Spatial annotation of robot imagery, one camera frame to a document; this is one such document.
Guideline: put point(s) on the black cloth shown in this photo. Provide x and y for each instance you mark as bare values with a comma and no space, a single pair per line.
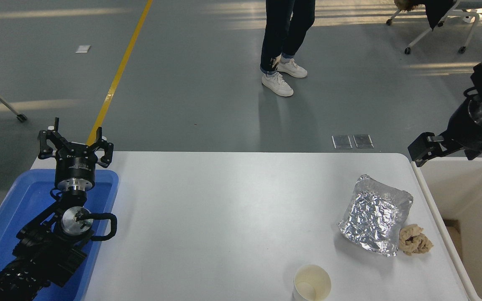
435,10

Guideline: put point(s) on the white paper cup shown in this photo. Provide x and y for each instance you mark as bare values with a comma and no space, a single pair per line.
312,282

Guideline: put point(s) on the metal floor plate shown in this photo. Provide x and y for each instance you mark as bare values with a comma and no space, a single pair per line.
342,141
362,141

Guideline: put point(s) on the large pale bin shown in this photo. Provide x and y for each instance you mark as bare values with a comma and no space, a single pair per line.
475,200

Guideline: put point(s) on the white wheeled chair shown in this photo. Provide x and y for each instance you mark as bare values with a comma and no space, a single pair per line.
462,16

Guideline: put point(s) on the crumpled tan paper ball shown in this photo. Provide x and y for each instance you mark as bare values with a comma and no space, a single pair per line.
414,242

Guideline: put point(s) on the blue plastic tray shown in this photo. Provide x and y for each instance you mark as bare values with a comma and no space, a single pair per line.
19,200

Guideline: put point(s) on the person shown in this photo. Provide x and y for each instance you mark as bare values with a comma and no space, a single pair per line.
283,29

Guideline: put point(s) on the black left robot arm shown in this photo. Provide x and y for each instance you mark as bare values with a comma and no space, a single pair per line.
36,251

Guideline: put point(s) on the white paper scrap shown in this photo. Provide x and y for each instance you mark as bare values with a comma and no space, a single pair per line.
83,49

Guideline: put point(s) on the crumpled silver foil tray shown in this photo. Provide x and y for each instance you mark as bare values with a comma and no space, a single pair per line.
375,217

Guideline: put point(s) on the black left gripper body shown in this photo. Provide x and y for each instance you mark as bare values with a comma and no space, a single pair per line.
75,165

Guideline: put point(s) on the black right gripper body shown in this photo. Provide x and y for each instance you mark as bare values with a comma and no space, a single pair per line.
475,136

